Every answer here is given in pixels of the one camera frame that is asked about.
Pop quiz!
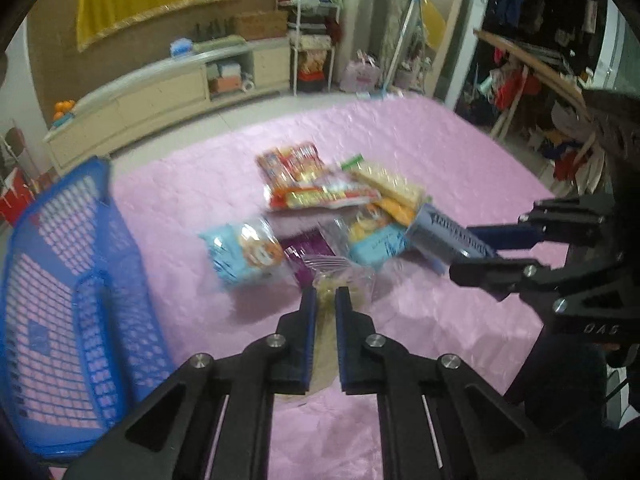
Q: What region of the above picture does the blue snack box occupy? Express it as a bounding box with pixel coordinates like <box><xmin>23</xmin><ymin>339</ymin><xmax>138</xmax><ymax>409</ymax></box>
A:
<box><xmin>405</xmin><ymin>203</ymin><xmax>497</xmax><ymax>274</ymax></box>

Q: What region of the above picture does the clear cracker packet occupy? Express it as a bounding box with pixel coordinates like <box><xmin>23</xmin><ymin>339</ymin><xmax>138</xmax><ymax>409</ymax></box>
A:
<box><xmin>305</xmin><ymin>256</ymin><xmax>376</xmax><ymax>309</ymax></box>

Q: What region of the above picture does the light blue snack packet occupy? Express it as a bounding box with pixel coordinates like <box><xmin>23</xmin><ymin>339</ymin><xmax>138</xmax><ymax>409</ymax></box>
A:
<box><xmin>346</xmin><ymin>205</ymin><xmax>409</xmax><ymax>268</ymax></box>

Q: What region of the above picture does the light blue cookie bag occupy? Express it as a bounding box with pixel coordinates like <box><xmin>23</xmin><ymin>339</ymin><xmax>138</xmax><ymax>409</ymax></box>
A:
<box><xmin>198</xmin><ymin>217</ymin><xmax>288</xmax><ymax>288</ymax></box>

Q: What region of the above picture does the purple snack packet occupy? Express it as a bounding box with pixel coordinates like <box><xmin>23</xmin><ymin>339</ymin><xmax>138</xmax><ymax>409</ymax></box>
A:
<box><xmin>279</xmin><ymin>229</ymin><xmax>334</xmax><ymax>288</ymax></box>

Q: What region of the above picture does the large red silver snack bag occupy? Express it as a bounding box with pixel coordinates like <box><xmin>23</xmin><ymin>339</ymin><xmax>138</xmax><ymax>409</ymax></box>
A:
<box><xmin>265</xmin><ymin>171</ymin><xmax>382</xmax><ymax>211</ymax></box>

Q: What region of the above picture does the yellow snack pouch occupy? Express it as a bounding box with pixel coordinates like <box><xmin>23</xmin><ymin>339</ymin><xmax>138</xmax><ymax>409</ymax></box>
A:
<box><xmin>375</xmin><ymin>197</ymin><xmax>416</xmax><ymax>228</ymax></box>

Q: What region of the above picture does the orange cartoon snack bag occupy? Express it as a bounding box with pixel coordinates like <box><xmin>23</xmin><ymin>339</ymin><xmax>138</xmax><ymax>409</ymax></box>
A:
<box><xmin>256</xmin><ymin>148</ymin><xmax>295</xmax><ymax>188</ymax></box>

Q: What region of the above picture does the blue plastic basket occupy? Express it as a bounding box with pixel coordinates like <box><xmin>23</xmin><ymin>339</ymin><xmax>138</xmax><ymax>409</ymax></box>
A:
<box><xmin>1</xmin><ymin>157</ymin><xmax>175</xmax><ymax>463</ymax></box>

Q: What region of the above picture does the pink quilted tablecloth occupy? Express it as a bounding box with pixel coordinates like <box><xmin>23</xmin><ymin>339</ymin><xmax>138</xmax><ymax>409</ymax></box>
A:
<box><xmin>112</xmin><ymin>99</ymin><xmax>548</xmax><ymax>479</ymax></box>

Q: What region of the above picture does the pink gift bag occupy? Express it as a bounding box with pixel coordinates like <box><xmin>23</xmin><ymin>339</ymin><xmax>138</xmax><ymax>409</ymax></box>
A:
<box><xmin>340</xmin><ymin>50</ymin><xmax>381</xmax><ymax>93</ymax></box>

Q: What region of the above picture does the red chips snack bag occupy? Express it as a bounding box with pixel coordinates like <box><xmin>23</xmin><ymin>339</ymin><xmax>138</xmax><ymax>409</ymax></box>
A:
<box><xmin>282</xmin><ymin>142</ymin><xmax>326</xmax><ymax>182</ymax></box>

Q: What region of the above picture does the red paper bag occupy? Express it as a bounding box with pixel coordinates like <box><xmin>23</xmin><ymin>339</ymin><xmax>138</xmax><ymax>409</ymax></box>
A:
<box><xmin>0</xmin><ymin>167</ymin><xmax>40</xmax><ymax>228</ymax></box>

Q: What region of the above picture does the white metal shelf rack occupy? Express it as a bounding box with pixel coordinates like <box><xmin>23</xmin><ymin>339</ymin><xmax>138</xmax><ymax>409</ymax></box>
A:
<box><xmin>276</xmin><ymin>0</ymin><xmax>343</xmax><ymax>96</ymax></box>

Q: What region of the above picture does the white tape roll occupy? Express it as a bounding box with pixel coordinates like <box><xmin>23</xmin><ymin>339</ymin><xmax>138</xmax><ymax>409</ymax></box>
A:
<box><xmin>241</xmin><ymin>75</ymin><xmax>255</xmax><ymax>93</ymax></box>

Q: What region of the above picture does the pile of oranges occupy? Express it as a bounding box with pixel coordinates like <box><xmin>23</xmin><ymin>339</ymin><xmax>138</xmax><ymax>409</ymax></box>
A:
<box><xmin>52</xmin><ymin>100</ymin><xmax>76</xmax><ymax>122</ymax></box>

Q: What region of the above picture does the orange box in cabinet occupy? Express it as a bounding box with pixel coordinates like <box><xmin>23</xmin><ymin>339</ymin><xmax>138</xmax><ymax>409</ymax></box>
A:
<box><xmin>208</xmin><ymin>76</ymin><xmax>243</xmax><ymax>94</ymax></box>

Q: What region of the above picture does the cardboard box on cabinet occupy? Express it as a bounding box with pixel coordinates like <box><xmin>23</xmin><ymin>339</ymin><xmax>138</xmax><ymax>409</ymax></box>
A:
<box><xmin>233</xmin><ymin>10</ymin><xmax>288</xmax><ymax>41</ymax></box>

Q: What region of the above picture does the long beige TV cabinet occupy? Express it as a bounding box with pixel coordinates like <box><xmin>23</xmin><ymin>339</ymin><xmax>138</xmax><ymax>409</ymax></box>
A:
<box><xmin>44</xmin><ymin>38</ymin><xmax>291</xmax><ymax>174</ymax></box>

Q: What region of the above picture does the blue lidded container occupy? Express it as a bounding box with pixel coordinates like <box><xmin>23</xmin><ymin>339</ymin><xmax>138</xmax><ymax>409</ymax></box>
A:
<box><xmin>169</xmin><ymin>38</ymin><xmax>193</xmax><ymax>58</ymax></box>

